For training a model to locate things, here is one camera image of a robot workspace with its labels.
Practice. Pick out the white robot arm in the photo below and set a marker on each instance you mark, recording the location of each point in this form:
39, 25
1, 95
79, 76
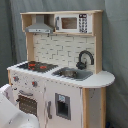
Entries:
10, 115

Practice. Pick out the grey range hood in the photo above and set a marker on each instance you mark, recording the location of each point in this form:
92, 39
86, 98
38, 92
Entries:
39, 25

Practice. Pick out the wooden toy kitchen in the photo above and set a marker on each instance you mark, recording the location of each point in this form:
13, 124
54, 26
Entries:
73, 50

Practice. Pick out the red stove knob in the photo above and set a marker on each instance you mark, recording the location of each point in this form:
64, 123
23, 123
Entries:
16, 78
34, 83

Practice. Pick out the grey ice dispenser panel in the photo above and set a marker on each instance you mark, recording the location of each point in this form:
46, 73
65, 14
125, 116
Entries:
62, 104

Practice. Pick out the grey toy sink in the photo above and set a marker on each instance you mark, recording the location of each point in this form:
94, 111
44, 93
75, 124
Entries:
71, 73

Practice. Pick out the toy microwave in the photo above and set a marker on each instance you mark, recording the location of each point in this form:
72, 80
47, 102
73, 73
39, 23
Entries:
73, 23

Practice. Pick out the grey cabinet door handle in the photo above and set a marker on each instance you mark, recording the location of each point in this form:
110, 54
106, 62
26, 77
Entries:
49, 110

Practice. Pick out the toy oven door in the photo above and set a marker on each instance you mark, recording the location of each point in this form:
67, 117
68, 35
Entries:
29, 101

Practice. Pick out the black stovetop red burners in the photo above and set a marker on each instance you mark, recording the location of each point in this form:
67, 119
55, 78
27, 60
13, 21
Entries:
38, 66

